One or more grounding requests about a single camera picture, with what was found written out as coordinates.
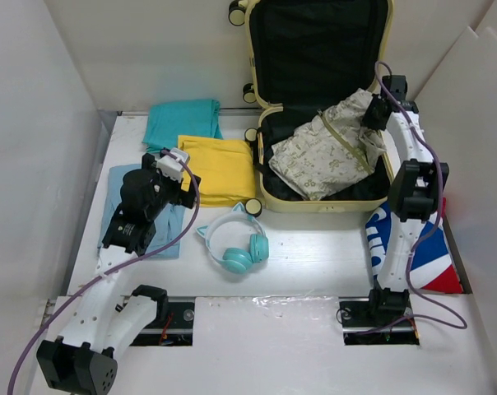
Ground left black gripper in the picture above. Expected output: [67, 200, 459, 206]
[144, 154, 199, 220]

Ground light blue shirt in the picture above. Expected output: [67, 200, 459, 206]
[97, 164, 185, 259]

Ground cream printed zip pouch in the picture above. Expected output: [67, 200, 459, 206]
[269, 89, 387, 201]

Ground red white blue shirt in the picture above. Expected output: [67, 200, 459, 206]
[365, 202, 463, 294]

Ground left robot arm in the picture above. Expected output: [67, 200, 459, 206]
[36, 148, 200, 394]

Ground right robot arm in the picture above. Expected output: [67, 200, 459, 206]
[363, 75, 449, 324]

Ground teal folded cloth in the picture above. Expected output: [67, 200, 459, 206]
[142, 99, 223, 153]

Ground yellow folded cloth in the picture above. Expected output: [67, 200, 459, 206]
[178, 135, 256, 207]

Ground yellow open suitcase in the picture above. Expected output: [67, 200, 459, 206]
[228, 0, 393, 213]

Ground teal cat-ear headphones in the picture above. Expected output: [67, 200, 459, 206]
[196, 199, 270, 275]

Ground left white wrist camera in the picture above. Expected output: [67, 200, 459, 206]
[156, 148, 190, 183]

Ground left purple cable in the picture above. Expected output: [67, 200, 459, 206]
[6, 150, 200, 395]

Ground purple cable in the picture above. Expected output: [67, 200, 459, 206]
[6, 150, 200, 395]
[355, 61, 467, 337]

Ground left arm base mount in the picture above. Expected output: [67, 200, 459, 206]
[131, 299, 195, 347]

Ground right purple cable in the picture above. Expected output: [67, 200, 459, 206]
[355, 61, 467, 337]

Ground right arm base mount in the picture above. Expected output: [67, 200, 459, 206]
[336, 298, 420, 346]

